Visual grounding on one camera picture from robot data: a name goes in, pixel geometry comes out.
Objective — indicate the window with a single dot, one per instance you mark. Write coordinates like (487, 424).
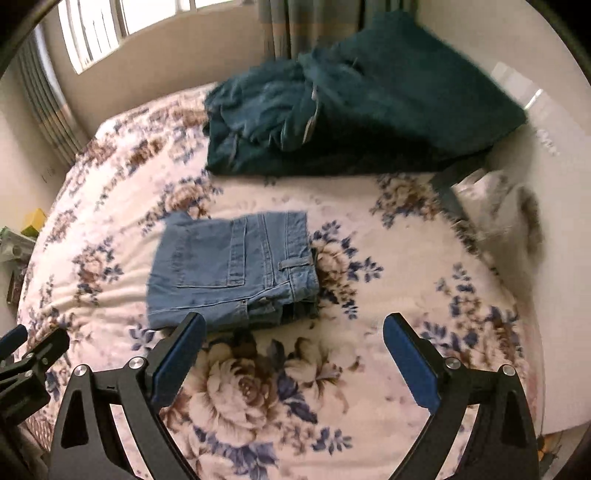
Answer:
(138, 18)

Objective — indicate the dark teal folded cloth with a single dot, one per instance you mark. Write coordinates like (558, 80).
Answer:
(415, 92)

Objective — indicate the striped grey curtain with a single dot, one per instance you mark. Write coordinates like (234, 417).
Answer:
(323, 23)
(48, 106)

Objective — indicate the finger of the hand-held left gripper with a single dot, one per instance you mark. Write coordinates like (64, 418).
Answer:
(44, 348)
(13, 340)

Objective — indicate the floral printed blanket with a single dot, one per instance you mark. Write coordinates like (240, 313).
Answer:
(258, 397)

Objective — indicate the white pillow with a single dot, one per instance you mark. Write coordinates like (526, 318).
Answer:
(494, 207)

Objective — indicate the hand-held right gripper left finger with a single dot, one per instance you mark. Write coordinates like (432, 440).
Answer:
(178, 364)

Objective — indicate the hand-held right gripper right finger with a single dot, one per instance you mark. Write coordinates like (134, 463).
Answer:
(411, 364)

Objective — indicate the light blue jeans pants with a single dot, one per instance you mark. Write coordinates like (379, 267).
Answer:
(221, 267)

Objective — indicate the dark teal crumpled jeans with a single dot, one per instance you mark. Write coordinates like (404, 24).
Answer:
(258, 115)

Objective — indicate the yellow box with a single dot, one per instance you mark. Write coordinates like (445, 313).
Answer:
(34, 221)

